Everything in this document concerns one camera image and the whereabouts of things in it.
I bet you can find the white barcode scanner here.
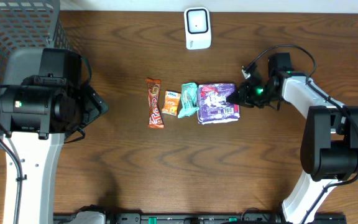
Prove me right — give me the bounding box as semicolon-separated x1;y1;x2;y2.
183;7;212;50

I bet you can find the orange snack packet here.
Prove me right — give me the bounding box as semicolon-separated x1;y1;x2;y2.
162;91;181;116

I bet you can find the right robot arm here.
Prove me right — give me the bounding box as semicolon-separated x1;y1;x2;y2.
226;53;358;223

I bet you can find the pink purple tissue pack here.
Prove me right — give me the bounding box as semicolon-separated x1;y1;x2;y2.
197;83;240;124

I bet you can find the grey plastic mesh basket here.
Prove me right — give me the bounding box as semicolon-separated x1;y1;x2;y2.
0;0;81;136

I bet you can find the teal snack wrapper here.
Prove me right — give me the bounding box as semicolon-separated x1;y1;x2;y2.
178;83;199;118

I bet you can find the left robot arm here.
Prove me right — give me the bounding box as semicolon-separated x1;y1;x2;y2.
0;73;108;223

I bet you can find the red chocolate bar wrapper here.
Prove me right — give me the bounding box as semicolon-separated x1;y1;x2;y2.
146;78;165;129

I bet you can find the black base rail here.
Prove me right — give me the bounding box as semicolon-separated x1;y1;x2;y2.
53;205;347;224

